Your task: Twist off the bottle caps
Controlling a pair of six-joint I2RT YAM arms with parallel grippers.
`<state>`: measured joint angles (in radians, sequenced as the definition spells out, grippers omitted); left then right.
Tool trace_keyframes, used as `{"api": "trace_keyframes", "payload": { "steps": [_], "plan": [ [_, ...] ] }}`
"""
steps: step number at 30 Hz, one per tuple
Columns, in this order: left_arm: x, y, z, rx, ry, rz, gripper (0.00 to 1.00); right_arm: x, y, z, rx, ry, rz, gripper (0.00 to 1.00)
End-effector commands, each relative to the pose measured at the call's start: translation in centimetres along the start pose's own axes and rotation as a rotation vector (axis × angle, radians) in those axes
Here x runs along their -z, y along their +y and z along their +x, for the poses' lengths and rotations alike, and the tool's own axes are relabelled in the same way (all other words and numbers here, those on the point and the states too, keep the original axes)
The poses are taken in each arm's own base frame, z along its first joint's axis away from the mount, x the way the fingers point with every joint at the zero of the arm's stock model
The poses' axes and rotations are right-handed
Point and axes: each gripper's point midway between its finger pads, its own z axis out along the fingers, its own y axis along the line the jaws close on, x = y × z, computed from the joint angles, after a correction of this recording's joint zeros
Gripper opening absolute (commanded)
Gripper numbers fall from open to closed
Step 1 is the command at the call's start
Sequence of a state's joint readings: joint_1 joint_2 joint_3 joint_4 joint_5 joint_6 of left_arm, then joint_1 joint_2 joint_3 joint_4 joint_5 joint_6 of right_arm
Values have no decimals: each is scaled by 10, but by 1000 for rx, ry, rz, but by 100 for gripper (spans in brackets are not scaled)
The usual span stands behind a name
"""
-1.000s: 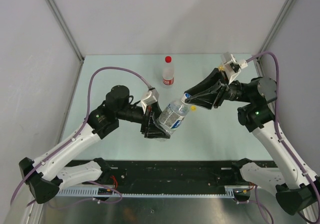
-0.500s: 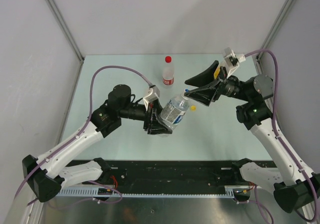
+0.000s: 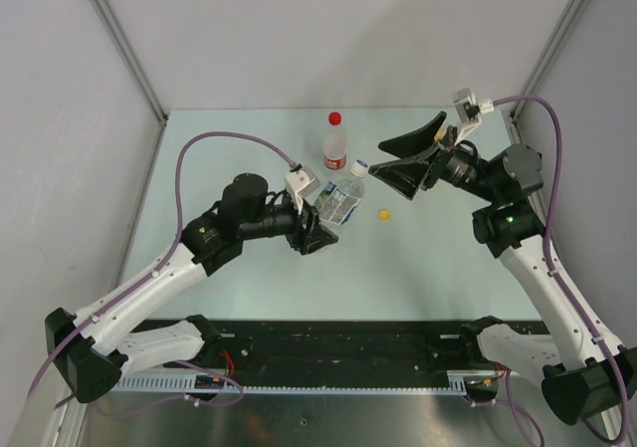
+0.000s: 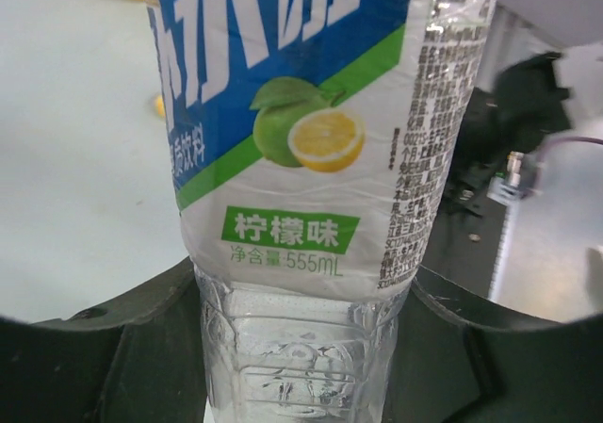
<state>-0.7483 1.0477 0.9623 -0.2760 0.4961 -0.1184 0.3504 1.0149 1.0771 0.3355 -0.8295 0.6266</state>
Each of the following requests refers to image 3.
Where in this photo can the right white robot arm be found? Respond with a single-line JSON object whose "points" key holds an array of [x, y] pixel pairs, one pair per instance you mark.
{"points": [[587, 370]]}

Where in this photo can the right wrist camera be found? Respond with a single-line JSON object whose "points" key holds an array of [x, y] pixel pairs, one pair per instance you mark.
{"points": [[470, 111]]}

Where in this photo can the right aluminium frame post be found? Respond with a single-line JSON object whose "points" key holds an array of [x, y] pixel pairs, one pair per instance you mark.
{"points": [[566, 23]]}

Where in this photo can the red cap water bottle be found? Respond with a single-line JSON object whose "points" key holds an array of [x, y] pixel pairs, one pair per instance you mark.
{"points": [[335, 143]]}

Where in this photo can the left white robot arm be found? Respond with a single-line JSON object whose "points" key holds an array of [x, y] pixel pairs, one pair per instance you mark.
{"points": [[97, 346]]}

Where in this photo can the yellow honey pomelo bottle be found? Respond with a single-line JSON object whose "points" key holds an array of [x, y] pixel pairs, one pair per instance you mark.
{"points": [[440, 134]]}

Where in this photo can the grey slotted cable duct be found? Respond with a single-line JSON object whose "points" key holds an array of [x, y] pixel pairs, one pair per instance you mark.
{"points": [[199, 383]]}

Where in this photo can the left aluminium frame post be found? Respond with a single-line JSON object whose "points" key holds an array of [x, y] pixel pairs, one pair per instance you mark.
{"points": [[129, 58]]}

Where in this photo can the aluminium frame post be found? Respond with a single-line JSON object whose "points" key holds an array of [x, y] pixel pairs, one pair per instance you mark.
{"points": [[129, 58], [566, 23]]}

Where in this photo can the yellow bottle cap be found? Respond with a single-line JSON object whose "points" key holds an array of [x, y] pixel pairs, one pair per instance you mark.
{"points": [[384, 215]]}

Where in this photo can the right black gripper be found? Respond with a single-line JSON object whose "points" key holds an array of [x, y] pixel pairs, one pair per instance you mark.
{"points": [[407, 174]]}

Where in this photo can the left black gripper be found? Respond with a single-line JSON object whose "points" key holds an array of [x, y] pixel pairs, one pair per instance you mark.
{"points": [[314, 237]]}

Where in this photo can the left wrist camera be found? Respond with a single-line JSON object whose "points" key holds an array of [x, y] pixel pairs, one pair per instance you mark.
{"points": [[301, 182]]}

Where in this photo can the white cap clear bottle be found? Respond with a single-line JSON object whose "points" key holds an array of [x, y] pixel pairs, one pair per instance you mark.
{"points": [[340, 197]]}

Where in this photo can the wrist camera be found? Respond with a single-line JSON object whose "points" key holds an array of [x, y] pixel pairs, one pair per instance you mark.
{"points": [[470, 111], [301, 182]]}

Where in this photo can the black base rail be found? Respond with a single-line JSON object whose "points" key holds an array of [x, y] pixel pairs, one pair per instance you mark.
{"points": [[342, 353]]}

